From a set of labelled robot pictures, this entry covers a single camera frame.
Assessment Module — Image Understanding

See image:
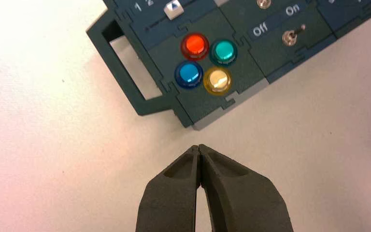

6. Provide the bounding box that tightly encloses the white slider knob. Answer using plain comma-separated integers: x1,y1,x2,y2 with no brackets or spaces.
163,0,185,20

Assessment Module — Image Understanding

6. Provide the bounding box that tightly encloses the green push button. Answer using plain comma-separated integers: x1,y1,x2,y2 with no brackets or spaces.
209,39,238,67

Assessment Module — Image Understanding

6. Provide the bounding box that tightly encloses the red push button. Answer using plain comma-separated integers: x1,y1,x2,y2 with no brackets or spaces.
180,32,210,61

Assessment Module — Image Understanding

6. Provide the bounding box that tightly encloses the dark green control box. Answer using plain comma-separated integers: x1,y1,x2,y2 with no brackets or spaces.
86,0,371,131

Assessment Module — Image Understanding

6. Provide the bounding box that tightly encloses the yellow push button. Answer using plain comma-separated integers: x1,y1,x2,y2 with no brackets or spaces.
203,67,232,96

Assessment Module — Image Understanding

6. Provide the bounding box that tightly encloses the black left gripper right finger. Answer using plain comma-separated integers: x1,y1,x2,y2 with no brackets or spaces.
199,144,294,232

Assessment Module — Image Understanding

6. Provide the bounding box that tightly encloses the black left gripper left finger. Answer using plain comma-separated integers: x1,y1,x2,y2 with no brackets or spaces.
135,145,201,232

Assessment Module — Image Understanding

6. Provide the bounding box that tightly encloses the blue push button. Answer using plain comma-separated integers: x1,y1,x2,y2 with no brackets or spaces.
174,60,204,89

